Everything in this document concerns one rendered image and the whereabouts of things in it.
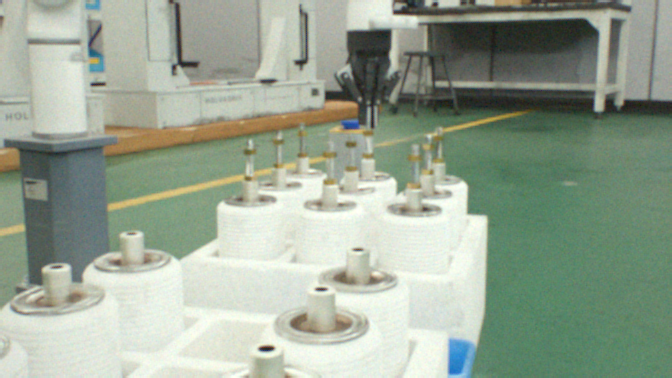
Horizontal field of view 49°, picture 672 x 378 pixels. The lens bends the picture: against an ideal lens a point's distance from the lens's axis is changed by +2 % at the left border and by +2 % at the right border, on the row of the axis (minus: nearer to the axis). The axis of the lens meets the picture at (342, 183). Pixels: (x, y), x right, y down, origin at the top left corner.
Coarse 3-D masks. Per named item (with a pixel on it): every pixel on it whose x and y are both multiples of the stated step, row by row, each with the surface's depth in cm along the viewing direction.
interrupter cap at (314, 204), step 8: (312, 200) 104; (320, 200) 104; (344, 200) 104; (352, 200) 103; (312, 208) 99; (320, 208) 98; (328, 208) 98; (336, 208) 98; (344, 208) 98; (352, 208) 99
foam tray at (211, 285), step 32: (480, 224) 121; (192, 256) 102; (288, 256) 102; (480, 256) 115; (192, 288) 101; (224, 288) 99; (256, 288) 98; (288, 288) 97; (416, 288) 92; (448, 288) 91; (480, 288) 118; (416, 320) 93; (448, 320) 92; (480, 320) 122
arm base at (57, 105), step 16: (32, 48) 133; (48, 48) 132; (64, 48) 133; (80, 48) 137; (32, 64) 134; (48, 64) 133; (64, 64) 134; (80, 64) 137; (32, 80) 135; (48, 80) 133; (64, 80) 134; (80, 80) 137; (32, 96) 136; (48, 96) 134; (64, 96) 134; (80, 96) 137; (32, 112) 138; (48, 112) 134; (64, 112) 135; (80, 112) 137; (32, 128) 139; (48, 128) 135; (64, 128) 135; (80, 128) 138
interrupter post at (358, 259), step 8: (352, 248) 69; (360, 248) 69; (352, 256) 67; (360, 256) 67; (368, 256) 68; (352, 264) 67; (360, 264) 67; (368, 264) 68; (352, 272) 68; (360, 272) 67; (368, 272) 68; (352, 280) 68; (360, 280) 68; (368, 280) 68
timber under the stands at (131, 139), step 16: (304, 112) 458; (320, 112) 466; (336, 112) 483; (352, 112) 501; (112, 128) 361; (128, 128) 362; (144, 128) 362; (176, 128) 363; (192, 128) 368; (208, 128) 378; (224, 128) 388; (240, 128) 399; (256, 128) 412; (272, 128) 424; (112, 144) 326; (128, 144) 333; (144, 144) 341; (160, 144) 350; (176, 144) 359; (0, 160) 281; (16, 160) 286
